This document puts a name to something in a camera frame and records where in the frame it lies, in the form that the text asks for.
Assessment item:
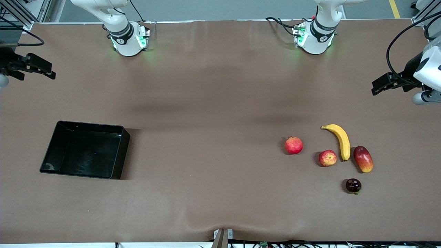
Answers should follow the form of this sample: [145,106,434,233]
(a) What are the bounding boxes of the yellow banana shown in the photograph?
[321,124,351,162]

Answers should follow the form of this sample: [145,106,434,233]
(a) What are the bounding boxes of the black plastic box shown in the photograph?
[39,121,131,180]

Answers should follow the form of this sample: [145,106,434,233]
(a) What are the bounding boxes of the red yellow apple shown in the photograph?
[318,149,338,167]

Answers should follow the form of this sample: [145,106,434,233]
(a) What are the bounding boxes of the red yellow mango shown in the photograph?
[353,146,374,173]

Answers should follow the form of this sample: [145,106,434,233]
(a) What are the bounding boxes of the dark purple mangosteen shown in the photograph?
[346,178,362,195]

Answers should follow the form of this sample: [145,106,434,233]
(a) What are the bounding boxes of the red pomegranate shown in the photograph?
[285,136,304,155]

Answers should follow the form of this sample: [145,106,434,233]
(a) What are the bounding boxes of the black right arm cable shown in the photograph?
[0,19,45,47]

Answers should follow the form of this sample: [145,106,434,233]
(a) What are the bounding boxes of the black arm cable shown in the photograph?
[0,19,45,47]
[386,12,441,86]

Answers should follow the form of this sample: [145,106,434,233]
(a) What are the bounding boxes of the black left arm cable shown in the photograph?
[386,12,441,86]

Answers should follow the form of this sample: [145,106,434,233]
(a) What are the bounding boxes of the aluminium frame profile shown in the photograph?
[0,0,52,31]
[412,0,441,27]

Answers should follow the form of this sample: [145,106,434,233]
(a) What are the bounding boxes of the black right base cable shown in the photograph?
[129,0,146,23]

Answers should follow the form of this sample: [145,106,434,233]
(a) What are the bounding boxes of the black left base cables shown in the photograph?
[265,16,313,38]

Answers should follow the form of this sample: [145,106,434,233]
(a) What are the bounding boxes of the black table edge cables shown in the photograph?
[199,240,441,248]

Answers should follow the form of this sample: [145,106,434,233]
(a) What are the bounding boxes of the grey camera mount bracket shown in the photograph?
[213,228,234,248]

